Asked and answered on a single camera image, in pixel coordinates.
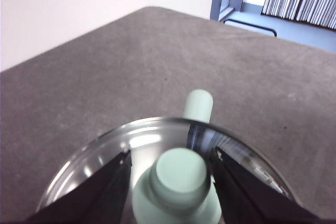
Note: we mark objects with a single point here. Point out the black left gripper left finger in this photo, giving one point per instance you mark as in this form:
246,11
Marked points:
99,190

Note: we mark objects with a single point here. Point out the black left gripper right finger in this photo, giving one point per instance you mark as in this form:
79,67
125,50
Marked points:
244,195

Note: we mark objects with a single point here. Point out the glass lid with green knob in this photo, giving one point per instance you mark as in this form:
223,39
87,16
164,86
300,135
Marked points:
178,176

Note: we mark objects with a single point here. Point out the black metal rail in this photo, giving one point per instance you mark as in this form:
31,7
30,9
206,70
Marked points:
252,25

